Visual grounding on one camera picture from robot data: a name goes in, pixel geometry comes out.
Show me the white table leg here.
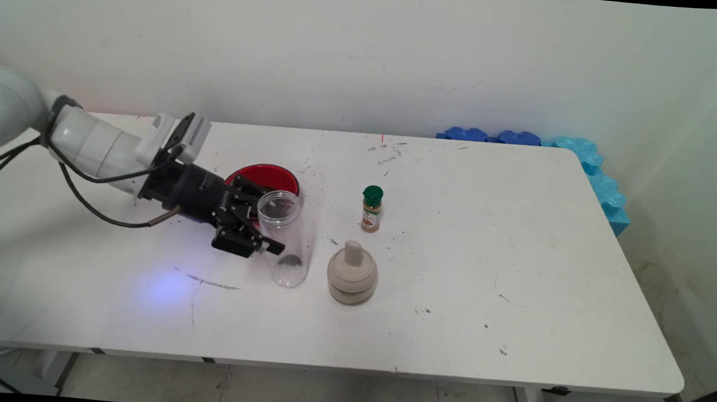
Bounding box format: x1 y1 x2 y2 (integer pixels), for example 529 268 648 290
36 349 82 398

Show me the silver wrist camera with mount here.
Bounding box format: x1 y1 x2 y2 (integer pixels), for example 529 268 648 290
136 108 214 169

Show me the clear plastic jar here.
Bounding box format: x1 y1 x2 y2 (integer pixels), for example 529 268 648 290
252 188 319 290

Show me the red plastic bowl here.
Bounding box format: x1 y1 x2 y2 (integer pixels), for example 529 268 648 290
223 161 303 220

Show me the spice bottle green cap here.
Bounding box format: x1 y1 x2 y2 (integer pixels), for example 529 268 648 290
359 184 385 234

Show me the light blue foam mat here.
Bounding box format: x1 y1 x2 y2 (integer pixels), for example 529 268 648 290
534 135 636 237

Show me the beige stone pestle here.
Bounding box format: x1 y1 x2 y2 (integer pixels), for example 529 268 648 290
342 240 364 269

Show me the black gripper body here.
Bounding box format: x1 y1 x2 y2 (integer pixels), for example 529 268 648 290
136 157 254 235

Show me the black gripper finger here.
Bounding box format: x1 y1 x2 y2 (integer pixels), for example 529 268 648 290
224 174 273 211
210 207 288 261

